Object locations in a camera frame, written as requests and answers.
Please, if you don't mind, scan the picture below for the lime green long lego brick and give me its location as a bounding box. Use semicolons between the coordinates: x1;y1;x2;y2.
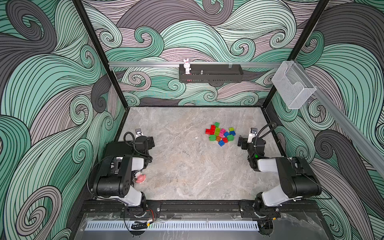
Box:
214;127;221;136

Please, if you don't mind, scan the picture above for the blue lego brick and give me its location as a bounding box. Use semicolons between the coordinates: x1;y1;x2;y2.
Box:
218;140;225;147

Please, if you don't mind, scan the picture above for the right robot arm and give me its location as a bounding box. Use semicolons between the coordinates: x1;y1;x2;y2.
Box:
238;137;323;213

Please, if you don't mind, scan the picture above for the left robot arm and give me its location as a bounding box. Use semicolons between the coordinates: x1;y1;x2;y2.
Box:
87;136;155;211

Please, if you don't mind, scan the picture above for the magenta lego brick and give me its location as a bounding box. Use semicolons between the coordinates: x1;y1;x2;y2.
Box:
219;129;226;138

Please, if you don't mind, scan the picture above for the red lego brick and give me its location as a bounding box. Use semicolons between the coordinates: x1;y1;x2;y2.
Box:
205;125;216;135

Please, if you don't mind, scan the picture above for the pink white small toy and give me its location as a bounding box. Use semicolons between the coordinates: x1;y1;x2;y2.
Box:
135;171;146;184

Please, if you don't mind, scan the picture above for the white rabbit figurine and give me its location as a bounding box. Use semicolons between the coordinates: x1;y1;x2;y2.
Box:
183;59;191;75

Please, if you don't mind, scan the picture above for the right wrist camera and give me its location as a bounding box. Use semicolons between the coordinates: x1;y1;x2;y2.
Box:
249;128;258;140

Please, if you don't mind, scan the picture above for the clear plastic wall box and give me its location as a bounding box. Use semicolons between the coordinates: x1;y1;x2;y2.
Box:
272;61;317;110

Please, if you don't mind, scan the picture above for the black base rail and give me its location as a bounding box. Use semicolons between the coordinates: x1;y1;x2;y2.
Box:
81;200;319;219

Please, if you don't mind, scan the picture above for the white slotted cable duct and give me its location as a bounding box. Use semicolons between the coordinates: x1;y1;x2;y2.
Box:
85;220;259;232

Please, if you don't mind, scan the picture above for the black wall shelf tray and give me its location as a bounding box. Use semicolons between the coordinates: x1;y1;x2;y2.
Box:
179;64;244;86

